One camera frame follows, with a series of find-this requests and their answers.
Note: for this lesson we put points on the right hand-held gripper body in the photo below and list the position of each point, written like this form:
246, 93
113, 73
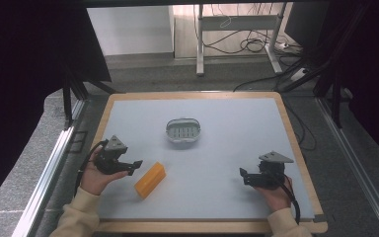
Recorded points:
271, 171

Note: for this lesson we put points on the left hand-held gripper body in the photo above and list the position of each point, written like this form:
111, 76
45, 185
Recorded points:
110, 159

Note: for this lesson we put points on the orange rectangular block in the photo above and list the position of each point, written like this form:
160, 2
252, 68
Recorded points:
150, 180

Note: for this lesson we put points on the person's left hand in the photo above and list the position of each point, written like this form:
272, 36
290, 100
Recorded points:
93, 179

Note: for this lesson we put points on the person's right hand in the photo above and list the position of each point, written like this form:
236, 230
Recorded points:
276, 197

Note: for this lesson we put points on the dark floor socket plate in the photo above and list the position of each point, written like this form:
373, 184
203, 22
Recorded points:
78, 141

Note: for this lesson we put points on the grey oval slotted dish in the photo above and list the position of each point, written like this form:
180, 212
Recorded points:
183, 131

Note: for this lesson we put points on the black metal stand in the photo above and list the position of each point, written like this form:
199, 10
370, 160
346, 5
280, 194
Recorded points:
67, 102
335, 95

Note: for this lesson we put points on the white power strip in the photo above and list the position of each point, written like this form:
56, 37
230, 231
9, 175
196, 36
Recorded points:
298, 74

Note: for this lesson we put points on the dark curtain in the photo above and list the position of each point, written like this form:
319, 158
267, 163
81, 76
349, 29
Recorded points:
378, 75
23, 82

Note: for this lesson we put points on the white cabinet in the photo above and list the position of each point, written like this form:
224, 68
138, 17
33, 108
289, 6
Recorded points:
130, 31

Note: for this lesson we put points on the aluminium rail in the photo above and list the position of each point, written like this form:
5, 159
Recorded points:
46, 177
358, 158

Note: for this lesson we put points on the white metal desk frame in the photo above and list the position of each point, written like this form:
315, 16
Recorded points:
240, 23

